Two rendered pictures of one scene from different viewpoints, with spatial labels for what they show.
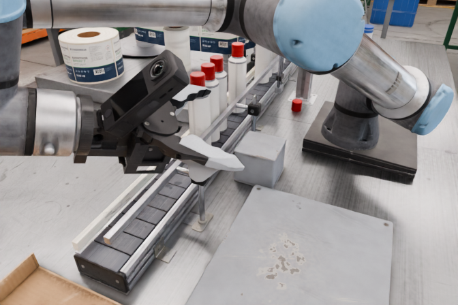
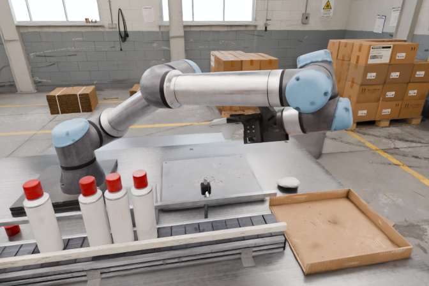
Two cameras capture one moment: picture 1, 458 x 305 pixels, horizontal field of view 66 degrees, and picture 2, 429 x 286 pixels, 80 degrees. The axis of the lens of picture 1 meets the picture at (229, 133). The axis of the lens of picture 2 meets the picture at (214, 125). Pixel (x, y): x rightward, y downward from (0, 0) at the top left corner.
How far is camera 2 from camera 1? 1.05 m
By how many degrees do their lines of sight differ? 103
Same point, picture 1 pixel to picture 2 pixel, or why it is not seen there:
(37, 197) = not seen: outside the picture
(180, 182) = (194, 228)
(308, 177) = not seen: hidden behind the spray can
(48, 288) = (304, 253)
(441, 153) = not seen: hidden behind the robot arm
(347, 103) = (90, 155)
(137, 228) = (246, 223)
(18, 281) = (320, 267)
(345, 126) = (97, 168)
